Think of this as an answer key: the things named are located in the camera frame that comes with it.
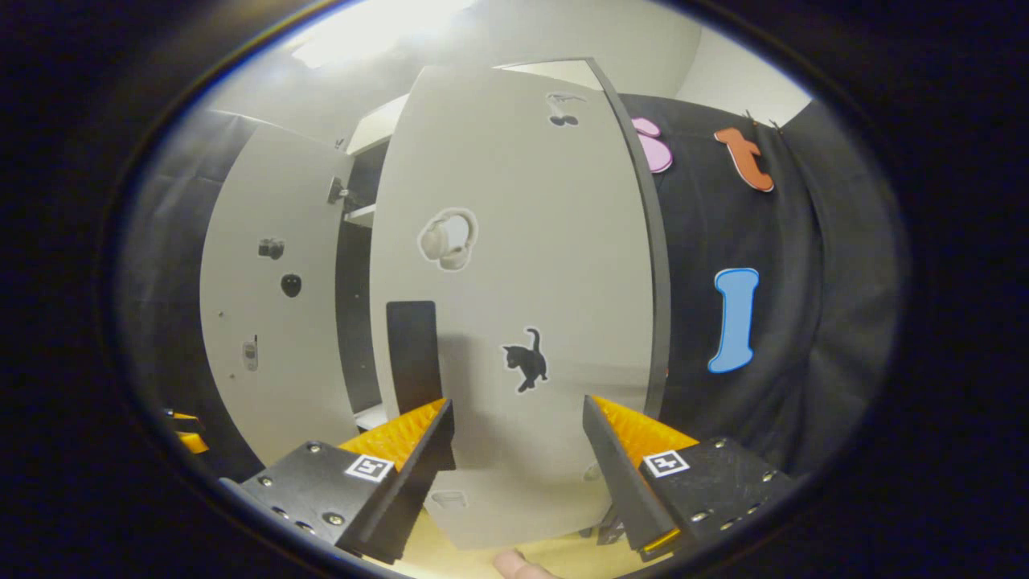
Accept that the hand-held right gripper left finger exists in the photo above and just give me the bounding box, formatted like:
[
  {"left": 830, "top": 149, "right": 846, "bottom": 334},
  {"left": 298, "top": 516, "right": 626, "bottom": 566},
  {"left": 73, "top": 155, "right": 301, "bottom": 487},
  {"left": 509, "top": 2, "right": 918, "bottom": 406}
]
[{"left": 221, "top": 398, "right": 457, "bottom": 565}]

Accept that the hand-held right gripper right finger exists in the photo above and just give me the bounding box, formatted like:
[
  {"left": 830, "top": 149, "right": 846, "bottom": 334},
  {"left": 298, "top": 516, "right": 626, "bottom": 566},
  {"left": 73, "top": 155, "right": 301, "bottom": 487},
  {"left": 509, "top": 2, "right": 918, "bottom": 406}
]
[{"left": 581, "top": 394, "right": 805, "bottom": 564}]

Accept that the white shoe cabinet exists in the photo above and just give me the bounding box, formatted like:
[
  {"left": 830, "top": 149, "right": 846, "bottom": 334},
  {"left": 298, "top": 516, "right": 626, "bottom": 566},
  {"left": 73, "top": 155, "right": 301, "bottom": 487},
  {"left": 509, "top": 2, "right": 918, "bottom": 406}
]
[{"left": 199, "top": 58, "right": 673, "bottom": 552}]

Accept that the white cabinet door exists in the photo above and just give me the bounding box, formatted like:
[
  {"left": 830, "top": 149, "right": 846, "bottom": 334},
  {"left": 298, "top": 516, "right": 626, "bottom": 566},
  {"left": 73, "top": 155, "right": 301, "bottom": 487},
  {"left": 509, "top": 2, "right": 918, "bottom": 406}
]
[
  {"left": 369, "top": 58, "right": 673, "bottom": 552},
  {"left": 199, "top": 125, "right": 359, "bottom": 469}
]

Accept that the white cabinet drawer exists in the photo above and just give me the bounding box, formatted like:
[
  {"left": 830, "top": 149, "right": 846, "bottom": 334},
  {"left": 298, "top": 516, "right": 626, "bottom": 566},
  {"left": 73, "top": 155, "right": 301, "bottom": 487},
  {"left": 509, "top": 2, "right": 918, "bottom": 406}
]
[{"left": 345, "top": 92, "right": 412, "bottom": 158}]

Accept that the black door handle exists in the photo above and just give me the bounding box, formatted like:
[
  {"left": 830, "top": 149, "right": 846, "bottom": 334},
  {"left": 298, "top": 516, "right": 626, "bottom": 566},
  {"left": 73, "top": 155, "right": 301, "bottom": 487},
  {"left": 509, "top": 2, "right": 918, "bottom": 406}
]
[{"left": 385, "top": 300, "right": 444, "bottom": 413}]

